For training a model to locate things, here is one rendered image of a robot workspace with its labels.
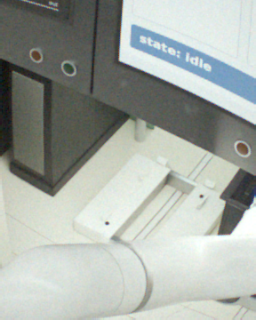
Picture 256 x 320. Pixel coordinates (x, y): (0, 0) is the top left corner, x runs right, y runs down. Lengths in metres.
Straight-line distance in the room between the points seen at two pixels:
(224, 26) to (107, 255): 0.25
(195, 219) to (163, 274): 0.65
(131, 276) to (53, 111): 0.65
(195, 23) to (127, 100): 0.16
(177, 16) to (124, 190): 0.77
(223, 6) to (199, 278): 0.32
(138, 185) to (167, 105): 0.67
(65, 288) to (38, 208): 0.79
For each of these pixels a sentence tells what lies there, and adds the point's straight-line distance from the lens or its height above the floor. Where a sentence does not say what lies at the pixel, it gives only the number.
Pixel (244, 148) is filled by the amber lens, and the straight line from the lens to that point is 0.85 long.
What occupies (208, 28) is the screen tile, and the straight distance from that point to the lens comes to 0.79.
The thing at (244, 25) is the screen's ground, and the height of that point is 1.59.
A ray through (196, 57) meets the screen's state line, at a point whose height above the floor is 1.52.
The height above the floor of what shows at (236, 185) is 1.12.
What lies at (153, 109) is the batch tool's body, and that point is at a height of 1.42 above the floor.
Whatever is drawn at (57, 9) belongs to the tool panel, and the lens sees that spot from 0.90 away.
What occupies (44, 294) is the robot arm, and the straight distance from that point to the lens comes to 0.75.
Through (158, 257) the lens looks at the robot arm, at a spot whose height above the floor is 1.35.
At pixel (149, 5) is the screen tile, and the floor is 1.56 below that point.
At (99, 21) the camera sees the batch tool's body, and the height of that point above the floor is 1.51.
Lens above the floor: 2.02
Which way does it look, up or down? 44 degrees down
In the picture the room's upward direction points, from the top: 4 degrees clockwise
